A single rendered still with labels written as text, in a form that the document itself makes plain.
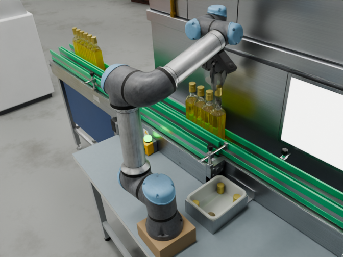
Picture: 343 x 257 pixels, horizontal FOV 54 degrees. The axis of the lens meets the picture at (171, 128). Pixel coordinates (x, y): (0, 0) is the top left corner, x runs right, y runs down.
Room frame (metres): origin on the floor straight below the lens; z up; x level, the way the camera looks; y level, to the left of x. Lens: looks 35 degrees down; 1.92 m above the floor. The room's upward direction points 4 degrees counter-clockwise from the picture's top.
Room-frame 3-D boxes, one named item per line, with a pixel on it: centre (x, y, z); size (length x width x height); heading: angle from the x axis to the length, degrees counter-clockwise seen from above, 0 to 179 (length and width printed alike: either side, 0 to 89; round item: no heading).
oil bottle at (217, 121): (1.32, -0.22, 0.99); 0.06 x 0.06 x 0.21; 38
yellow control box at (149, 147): (1.47, 0.13, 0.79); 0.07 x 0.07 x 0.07; 38
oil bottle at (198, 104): (1.42, -0.15, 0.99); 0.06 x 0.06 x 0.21; 39
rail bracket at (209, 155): (1.17, -0.18, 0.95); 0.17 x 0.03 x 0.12; 128
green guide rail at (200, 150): (1.88, 0.38, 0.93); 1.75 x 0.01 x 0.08; 38
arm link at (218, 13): (1.34, -0.21, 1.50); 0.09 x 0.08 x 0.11; 131
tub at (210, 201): (1.02, -0.18, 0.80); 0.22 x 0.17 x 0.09; 128
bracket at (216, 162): (1.18, -0.20, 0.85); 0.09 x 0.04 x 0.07; 128
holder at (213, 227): (1.03, -0.20, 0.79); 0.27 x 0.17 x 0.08; 128
